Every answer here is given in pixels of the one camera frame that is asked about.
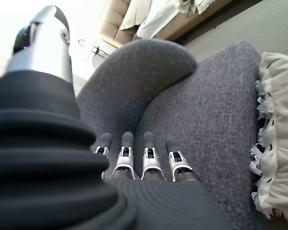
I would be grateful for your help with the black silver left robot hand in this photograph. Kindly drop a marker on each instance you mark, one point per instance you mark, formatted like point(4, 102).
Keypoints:
point(38, 167)

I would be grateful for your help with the white fringed cushion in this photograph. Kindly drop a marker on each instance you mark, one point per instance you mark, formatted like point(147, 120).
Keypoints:
point(280, 119)

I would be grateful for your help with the grey fabric armchair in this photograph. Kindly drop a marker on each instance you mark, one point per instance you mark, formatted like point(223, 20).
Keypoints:
point(194, 103)

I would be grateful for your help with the cream fringed throw blanket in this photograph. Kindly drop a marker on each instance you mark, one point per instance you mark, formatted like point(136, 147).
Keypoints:
point(163, 16)

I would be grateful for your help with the beige upholstered bed frame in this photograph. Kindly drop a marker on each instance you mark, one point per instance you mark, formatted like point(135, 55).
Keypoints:
point(112, 28)

